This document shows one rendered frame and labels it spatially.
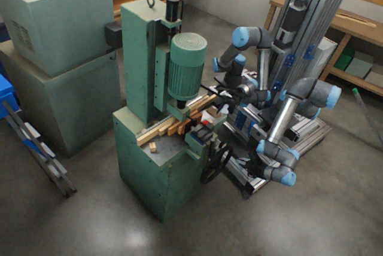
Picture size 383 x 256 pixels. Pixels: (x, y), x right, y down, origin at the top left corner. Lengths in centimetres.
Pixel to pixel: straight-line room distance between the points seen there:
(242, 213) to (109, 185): 116
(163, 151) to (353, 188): 211
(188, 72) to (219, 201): 141
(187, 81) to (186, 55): 15
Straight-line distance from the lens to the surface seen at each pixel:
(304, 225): 259
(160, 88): 149
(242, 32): 165
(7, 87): 160
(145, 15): 136
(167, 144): 152
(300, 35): 190
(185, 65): 125
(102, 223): 229
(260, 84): 177
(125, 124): 175
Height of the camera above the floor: 209
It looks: 44 degrees down
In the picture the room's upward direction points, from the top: 10 degrees clockwise
